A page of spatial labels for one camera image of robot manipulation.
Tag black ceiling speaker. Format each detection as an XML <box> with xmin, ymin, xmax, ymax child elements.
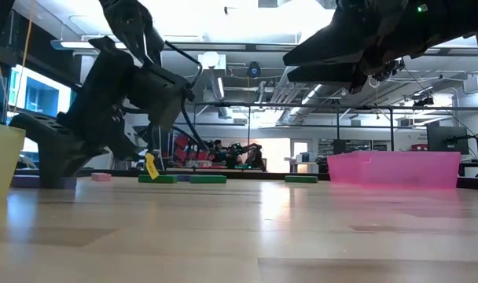
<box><xmin>246</xmin><ymin>61</ymin><xmax>262</xmax><ymax>79</ymax></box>

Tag yellow cable tag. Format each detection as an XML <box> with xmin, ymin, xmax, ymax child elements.
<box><xmin>144</xmin><ymin>152</ymin><xmax>160</xmax><ymax>181</ymax></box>

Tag black aluminium table frame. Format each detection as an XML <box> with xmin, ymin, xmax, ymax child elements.
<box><xmin>10</xmin><ymin>167</ymin><xmax>478</xmax><ymax>192</ymax></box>

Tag green wooden block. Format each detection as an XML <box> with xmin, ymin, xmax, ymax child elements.
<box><xmin>284</xmin><ymin>175</ymin><xmax>319</xmax><ymax>184</ymax></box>
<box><xmin>189</xmin><ymin>174</ymin><xmax>228</xmax><ymax>185</ymax></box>
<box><xmin>138</xmin><ymin>174</ymin><xmax>178</xmax><ymax>185</ymax></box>

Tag black computer monitor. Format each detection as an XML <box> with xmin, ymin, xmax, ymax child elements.
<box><xmin>426</xmin><ymin>125</ymin><xmax>470</xmax><ymax>155</ymax></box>

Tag yellow plastic bin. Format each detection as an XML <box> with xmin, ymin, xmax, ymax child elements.
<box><xmin>0</xmin><ymin>121</ymin><xmax>27</xmax><ymax>200</ymax></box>

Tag white ceiling lamp box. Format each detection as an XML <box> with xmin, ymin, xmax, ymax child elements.
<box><xmin>197</xmin><ymin>50</ymin><xmax>227</xmax><ymax>71</ymax></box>

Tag silver ceiling pipes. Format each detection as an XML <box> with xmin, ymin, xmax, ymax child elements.
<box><xmin>270</xmin><ymin>65</ymin><xmax>334</xmax><ymax>104</ymax></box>

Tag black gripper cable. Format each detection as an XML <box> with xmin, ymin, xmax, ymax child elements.
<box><xmin>163</xmin><ymin>39</ymin><xmax>211</xmax><ymax>153</ymax></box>

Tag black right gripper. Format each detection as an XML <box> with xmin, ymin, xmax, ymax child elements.
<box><xmin>281</xmin><ymin>0</ymin><xmax>441</xmax><ymax>96</ymax></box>

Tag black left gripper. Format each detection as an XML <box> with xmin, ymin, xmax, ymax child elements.
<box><xmin>9</xmin><ymin>36</ymin><xmax>196</xmax><ymax>189</ymax></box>

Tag dark window frame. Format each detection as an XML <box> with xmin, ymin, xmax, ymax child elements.
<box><xmin>0</xmin><ymin>50</ymin><xmax>83</xmax><ymax>170</ymax></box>

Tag black metal rack frame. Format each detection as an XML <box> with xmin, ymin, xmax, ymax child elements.
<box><xmin>191</xmin><ymin>100</ymin><xmax>478</xmax><ymax>174</ymax></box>

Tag pink plastic bin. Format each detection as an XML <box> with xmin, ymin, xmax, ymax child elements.
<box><xmin>326</xmin><ymin>150</ymin><xmax>462</xmax><ymax>190</ymax></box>

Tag red tool cabinet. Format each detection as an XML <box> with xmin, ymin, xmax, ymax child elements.
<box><xmin>171</xmin><ymin>133</ymin><xmax>200</xmax><ymax>160</ymax></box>

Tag orange cable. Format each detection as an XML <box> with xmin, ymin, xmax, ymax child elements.
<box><xmin>0</xmin><ymin>0</ymin><xmax>35</xmax><ymax>115</ymax></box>

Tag overhead light bar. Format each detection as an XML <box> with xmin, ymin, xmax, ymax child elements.
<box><xmin>52</xmin><ymin>39</ymin><xmax>478</xmax><ymax>55</ymax></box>

